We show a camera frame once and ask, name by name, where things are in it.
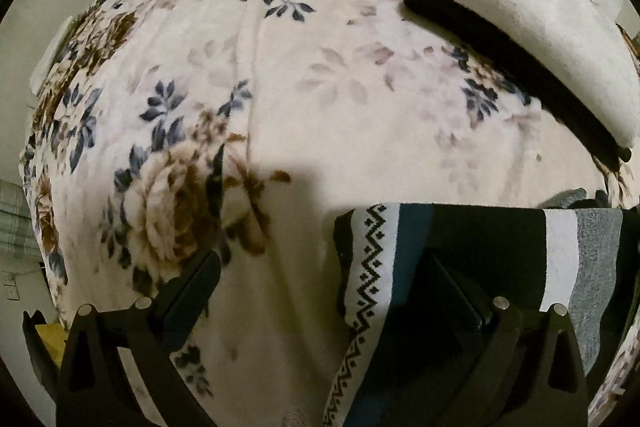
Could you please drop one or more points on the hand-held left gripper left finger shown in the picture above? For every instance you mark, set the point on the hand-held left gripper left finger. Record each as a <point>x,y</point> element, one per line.
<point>192,287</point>

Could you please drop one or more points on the dark grey cloth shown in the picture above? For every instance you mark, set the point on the dark grey cloth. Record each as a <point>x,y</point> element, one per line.
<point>570,198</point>

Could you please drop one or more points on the floral fleece blanket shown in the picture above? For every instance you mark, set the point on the floral fleece blanket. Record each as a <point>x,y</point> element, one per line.
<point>300,132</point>

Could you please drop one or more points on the plaid cloth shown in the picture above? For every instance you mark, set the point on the plaid cloth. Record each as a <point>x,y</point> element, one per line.
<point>15,217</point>

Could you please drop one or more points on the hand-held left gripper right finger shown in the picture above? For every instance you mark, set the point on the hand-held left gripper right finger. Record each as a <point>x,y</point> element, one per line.
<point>452,292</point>

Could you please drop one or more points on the white fluffy cloth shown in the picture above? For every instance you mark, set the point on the white fluffy cloth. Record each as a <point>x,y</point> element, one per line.
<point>540,17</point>

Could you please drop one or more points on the patterned knit sweater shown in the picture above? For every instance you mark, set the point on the patterned knit sweater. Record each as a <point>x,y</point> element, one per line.
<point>380,257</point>

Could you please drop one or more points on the yellow box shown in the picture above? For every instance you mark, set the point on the yellow box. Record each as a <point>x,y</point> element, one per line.
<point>50,339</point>

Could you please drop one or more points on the wall socket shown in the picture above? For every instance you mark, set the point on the wall socket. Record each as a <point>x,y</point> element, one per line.
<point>9,291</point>

